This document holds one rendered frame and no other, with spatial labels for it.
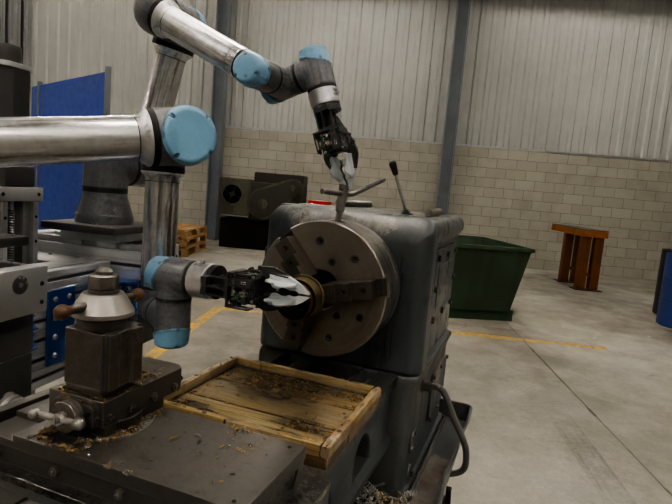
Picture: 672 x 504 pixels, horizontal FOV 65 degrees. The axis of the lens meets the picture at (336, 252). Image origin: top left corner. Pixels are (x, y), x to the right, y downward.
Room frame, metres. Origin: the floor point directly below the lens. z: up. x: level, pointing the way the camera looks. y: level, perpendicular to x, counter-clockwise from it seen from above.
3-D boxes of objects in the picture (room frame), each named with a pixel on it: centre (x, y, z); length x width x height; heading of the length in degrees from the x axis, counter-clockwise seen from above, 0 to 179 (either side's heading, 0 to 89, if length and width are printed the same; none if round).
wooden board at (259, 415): (0.99, 0.10, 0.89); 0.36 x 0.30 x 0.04; 70
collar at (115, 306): (0.68, 0.30, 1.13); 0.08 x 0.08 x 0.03
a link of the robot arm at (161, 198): (1.21, 0.41, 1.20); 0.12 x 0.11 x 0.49; 124
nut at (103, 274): (0.68, 0.30, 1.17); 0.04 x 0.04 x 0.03
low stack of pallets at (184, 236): (9.05, 2.82, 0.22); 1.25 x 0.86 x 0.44; 179
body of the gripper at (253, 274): (1.05, 0.19, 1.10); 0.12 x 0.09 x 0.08; 69
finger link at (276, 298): (1.01, 0.09, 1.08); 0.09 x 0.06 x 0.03; 69
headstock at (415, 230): (1.61, -0.11, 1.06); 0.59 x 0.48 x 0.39; 160
